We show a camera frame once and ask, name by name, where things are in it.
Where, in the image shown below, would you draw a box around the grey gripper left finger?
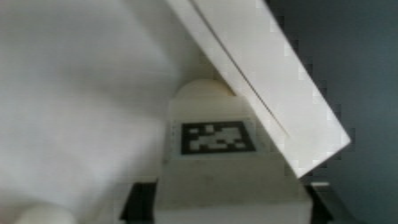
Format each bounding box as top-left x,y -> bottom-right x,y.
95,181 -> 144,224

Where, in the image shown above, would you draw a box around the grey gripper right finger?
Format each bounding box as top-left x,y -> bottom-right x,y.
308,182 -> 359,224

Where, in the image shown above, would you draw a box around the white square tabletop part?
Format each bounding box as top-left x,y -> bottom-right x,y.
0,0 -> 350,224

